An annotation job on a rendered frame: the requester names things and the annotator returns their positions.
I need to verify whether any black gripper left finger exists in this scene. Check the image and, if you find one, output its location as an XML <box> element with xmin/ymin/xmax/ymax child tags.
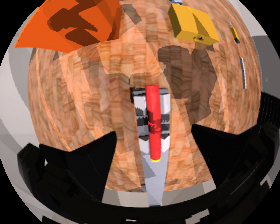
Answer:
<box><xmin>39</xmin><ymin>131</ymin><xmax>117</xmax><ymax>202</ymax></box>

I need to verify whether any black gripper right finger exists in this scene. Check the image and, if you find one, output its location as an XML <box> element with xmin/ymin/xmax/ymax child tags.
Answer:
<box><xmin>192</xmin><ymin>123</ymin><xmax>261</xmax><ymax>188</ymax></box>

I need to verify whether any red cylinder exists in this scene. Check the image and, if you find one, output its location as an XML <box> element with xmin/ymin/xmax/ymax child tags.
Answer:
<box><xmin>145</xmin><ymin>85</ymin><xmax>161</xmax><ymax>163</ymax></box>

